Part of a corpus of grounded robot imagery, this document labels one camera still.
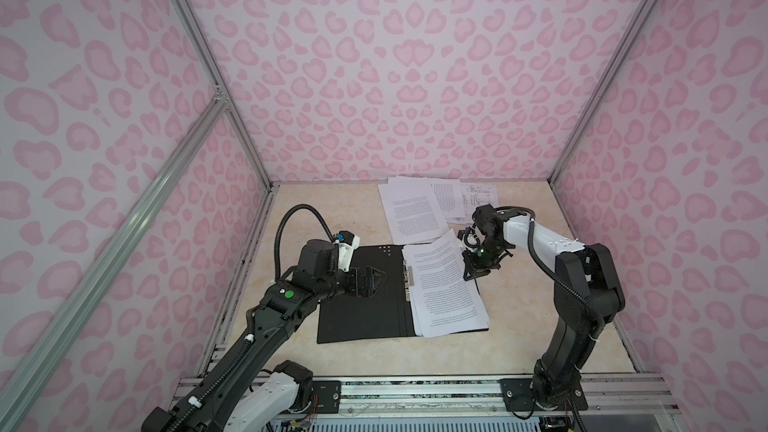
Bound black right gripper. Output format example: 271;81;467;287
458;237;512;279

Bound orange and black folder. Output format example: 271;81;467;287
316;244;490;345

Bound low text paper sheet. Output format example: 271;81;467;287
403;231;490;338

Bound large text paper sheet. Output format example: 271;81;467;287
378;181;448;245

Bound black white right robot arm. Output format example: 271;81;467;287
458;205;626;410

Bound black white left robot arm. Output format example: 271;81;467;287
141;239;386;431

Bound technical drawing paper sheet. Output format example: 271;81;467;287
461;183;499;219

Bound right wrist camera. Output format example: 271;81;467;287
458;205;504;249

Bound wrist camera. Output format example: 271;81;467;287
334;230;360;272
458;205;504;249

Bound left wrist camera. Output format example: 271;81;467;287
334;230;360;272

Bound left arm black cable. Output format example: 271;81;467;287
273;203;334;283

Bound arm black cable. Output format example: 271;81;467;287
273;203;334;283
494;205;607;337

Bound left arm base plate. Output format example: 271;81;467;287
279;380;342;416

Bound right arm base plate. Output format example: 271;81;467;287
499;377;589;415

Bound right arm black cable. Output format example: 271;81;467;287
494;205;607;337

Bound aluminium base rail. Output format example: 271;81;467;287
169;373;688;431

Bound aluminium corner frame post right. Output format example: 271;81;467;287
547;0;663;190

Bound aluminium corner frame post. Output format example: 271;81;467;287
547;0;663;190
169;0;273;192

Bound diagonal aluminium frame bar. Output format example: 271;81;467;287
1;98;227;431

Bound aluminium corner frame post left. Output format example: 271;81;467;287
169;0;273;192

